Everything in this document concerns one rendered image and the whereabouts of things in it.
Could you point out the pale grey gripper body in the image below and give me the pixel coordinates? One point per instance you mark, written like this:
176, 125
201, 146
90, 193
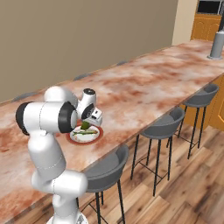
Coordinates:
95, 120

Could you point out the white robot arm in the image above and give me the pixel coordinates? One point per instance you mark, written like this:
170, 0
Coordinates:
46, 157

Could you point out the green lemon wedge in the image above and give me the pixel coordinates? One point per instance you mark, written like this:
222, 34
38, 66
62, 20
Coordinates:
85, 125

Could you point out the green and brown fish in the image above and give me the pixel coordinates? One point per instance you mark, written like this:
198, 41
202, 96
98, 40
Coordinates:
84, 132

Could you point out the white plate with red rim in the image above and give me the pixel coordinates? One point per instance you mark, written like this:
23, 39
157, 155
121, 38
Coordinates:
87, 138

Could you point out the grey bar stool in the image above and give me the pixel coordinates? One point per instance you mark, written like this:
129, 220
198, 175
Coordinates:
82, 76
24, 96
108, 169
122, 62
202, 97
163, 127

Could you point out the orange wooden cupboards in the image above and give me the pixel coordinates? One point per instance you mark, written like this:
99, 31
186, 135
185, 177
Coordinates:
205, 27

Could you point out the grey cylinder on round foot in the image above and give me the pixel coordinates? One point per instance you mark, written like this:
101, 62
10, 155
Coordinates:
217, 43

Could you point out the black built-in oven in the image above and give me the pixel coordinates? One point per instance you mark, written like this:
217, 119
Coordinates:
209, 6

